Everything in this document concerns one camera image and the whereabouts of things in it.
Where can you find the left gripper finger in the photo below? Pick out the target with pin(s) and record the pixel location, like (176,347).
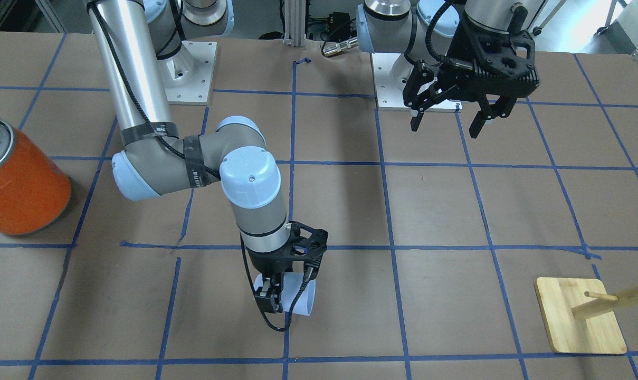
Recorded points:
(417,113)
(488,112)

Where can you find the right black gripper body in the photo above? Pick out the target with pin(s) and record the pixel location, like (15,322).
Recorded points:
(262,263)

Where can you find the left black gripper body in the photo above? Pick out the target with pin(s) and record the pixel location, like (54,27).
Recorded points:
(457,53)

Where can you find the light blue plastic cup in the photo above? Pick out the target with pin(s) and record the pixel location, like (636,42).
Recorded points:
(294,299)

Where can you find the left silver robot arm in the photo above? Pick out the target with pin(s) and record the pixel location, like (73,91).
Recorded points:
(391,26)

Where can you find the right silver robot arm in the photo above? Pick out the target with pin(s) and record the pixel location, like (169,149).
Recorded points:
(144,47)

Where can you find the wooden cup stand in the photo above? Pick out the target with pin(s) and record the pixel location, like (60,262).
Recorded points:
(579,314)

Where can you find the orange metal can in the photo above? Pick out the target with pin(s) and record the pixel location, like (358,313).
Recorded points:
(34,191)

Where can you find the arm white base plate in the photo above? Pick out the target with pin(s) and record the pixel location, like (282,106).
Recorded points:
(390,72)
(188,74)

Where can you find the silver cable connector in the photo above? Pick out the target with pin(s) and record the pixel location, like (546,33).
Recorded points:
(340,47)

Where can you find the aluminium frame post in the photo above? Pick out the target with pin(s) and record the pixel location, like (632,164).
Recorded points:
(294,23)

